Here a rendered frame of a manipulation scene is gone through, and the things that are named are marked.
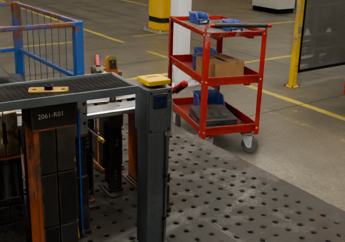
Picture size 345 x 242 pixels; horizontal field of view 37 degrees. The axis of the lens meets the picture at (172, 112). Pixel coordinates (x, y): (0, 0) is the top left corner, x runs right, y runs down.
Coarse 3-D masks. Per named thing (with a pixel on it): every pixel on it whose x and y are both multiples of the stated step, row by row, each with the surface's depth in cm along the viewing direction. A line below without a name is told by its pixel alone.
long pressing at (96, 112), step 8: (120, 96) 164; (128, 96) 164; (112, 104) 156; (120, 104) 157; (128, 104) 157; (16, 112) 147; (88, 112) 149; (96, 112) 148; (104, 112) 149; (112, 112) 150; (120, 112) 151; (128, 112) 152
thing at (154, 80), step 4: (140, 76) 125; (144, 76) 126; (148, 76) 126; (152, 76) 126; (156, 76) 126; (160, 76) 126; (164, 76) 126; (140, 80) 125; (144, 80) 123; (148, 80) 122; (152, 80) 122; (156, 80) 122; (160, 80) 123; (164, 80) 123; (168, 80) 124; (148, 84) 121; (152, 84) 122; (156, 84) 122; (160, 84) 123; (164, 84) 124
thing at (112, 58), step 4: (108, 56) 170; (112, 56) 170; (108, 60) 170; (112, 60) 170; (116, 60) 171; (108, 64) 170; (112, 64) 170; (116, 64) 170; (108, 68) 170; (112, 68) 170; (116, 68) 170; (116, 72) 171
